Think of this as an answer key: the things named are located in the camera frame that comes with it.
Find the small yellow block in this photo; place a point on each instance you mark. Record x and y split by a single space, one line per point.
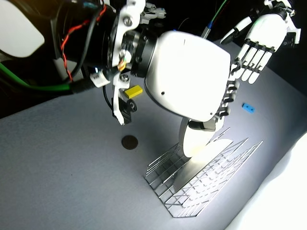
133 91

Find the spare white robot hand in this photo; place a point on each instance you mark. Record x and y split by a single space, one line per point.
154 12

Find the small blue block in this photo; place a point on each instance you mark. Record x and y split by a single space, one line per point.
248 107

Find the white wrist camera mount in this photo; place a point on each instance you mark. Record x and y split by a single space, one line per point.
293 28
127 16

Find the white plate grey underside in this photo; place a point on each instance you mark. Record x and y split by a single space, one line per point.
192 172

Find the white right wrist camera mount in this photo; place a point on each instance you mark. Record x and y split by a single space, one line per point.
127 16

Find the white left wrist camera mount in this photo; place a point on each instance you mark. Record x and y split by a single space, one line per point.
293 28

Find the white plate dark rim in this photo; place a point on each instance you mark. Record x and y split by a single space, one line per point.
194 141

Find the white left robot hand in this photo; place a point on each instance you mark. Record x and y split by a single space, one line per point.
266 31

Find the brown round cookie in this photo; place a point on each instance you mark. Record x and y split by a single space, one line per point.
129 142

